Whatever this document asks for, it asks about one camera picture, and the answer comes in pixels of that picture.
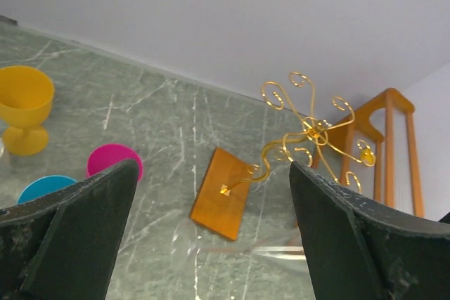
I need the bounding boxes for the blue plastic wine glass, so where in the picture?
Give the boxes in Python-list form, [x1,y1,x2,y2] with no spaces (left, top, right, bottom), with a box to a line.
[17,175,77,204]

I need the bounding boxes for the gold wire glass rack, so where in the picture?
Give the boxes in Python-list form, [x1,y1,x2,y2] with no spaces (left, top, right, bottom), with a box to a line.
[242,72,376,183]

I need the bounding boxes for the clear wine glass back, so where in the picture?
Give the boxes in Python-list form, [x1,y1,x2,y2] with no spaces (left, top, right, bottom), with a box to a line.
[170,219,308,273]

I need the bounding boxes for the pink plastic wine glass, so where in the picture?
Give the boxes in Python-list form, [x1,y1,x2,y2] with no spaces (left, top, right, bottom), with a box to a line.
[85,143,143,181]

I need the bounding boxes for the orange wooden shelf rack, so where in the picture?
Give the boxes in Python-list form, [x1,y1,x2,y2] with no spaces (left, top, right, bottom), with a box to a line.
[312,88,425,217]

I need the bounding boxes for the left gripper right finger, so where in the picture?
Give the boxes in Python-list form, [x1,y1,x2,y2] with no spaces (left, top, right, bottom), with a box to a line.
[289,162,449,299]

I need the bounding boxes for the yellow plastic wine glass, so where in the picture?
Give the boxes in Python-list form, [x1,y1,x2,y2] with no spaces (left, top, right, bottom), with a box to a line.
[1,65,55,156]

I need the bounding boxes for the yellow object on shelf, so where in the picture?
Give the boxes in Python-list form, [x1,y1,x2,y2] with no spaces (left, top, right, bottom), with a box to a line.
[360,148,376,167]

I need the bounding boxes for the wooden rack base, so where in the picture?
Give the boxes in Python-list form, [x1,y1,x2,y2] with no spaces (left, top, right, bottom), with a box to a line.
[190,148,250,241]

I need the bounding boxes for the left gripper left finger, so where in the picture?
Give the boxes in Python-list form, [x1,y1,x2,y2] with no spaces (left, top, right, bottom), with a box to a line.
[1,159,139,299]

